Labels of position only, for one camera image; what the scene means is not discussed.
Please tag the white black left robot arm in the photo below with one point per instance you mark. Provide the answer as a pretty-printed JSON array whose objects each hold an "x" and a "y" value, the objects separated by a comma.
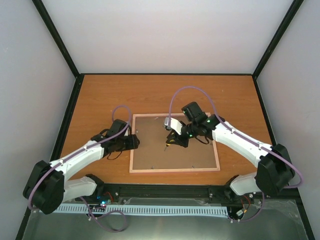
[{"x": 50, "y": 184}]

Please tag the black left corner post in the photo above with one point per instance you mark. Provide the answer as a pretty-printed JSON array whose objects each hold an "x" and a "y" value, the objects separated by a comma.
[{"x": 46, "y": 18}]

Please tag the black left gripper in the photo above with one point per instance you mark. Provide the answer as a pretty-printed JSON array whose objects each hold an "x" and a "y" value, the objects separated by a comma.
[{"x": 133, "y": 143}]

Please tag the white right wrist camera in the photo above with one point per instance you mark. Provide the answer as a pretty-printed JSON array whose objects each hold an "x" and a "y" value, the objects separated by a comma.
[{"x": 173, "y": 124}]

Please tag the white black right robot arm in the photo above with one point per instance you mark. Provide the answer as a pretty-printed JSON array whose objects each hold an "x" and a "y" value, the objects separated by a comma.
[{"x": 273, "y": 165}]

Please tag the light blue slotted cable duct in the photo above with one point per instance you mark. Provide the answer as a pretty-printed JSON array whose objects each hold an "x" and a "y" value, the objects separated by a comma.
[{"x": 144, "y": 210}]

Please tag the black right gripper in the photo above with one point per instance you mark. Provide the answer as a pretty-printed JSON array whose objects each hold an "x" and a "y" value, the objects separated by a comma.
[{"x": 173, "y": 136}]

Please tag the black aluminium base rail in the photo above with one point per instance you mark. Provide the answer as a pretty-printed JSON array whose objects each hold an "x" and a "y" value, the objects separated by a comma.
[{"x": 213, "y": 194}]

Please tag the black corner post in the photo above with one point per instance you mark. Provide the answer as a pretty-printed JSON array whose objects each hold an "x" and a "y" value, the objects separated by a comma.
[
  {"x": 46, "y": 18},
  {"x": 283, "y": 26}
]

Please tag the pink picture frame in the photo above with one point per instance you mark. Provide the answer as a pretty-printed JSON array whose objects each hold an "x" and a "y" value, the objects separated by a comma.
[{"x": 152, "y": 156}]

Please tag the black right corner post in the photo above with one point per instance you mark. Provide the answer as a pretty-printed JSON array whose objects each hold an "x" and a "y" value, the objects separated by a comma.
[{"x": 283, "y": 26}]

